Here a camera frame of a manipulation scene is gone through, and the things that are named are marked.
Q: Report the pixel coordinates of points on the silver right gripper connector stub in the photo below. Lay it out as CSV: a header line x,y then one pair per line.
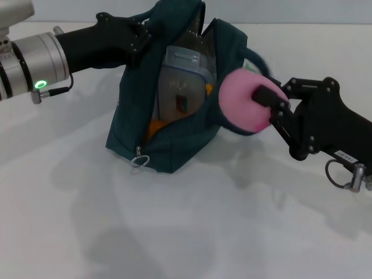
x,y
358,177

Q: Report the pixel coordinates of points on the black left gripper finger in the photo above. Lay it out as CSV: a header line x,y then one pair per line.
x,y
141,32
139,53

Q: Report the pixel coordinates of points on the silver gripper connector stub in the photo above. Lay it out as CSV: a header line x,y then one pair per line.
x,y
58,29
358,177

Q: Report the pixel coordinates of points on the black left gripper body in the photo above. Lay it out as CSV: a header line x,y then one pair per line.
x,y
96,46

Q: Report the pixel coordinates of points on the pink peach toy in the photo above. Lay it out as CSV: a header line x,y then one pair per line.
x,y
238,98

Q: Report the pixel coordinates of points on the yellow banana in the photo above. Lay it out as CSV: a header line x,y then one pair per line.
x,y
155,129

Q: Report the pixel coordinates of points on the clear food container blue seal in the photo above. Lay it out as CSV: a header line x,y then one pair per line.
x,y
180,87

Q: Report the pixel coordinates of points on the dark teal insulated lunch bag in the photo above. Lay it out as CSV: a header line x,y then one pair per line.
x,y
186,145

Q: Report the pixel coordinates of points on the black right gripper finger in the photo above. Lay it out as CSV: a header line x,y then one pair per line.
x,y
270,97
302,87

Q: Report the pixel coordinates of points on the silver left gripper connector stub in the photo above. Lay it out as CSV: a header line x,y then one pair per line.
x,y
58,29

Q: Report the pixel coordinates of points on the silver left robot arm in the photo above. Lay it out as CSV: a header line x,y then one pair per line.
x,y
40,64

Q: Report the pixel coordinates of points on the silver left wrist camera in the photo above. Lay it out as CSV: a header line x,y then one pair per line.
x,y
17,11

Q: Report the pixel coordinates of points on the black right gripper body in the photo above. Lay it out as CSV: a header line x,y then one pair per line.
x,y
334,125

